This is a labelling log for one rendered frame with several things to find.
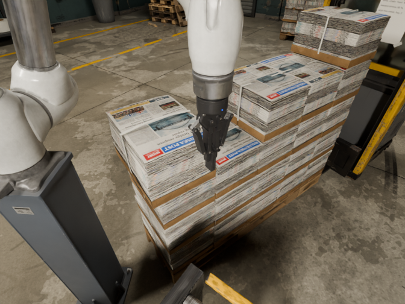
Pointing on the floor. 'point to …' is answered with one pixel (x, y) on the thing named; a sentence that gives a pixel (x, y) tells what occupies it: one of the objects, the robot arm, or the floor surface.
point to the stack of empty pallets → (163, 11)
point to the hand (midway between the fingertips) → (210, 158)
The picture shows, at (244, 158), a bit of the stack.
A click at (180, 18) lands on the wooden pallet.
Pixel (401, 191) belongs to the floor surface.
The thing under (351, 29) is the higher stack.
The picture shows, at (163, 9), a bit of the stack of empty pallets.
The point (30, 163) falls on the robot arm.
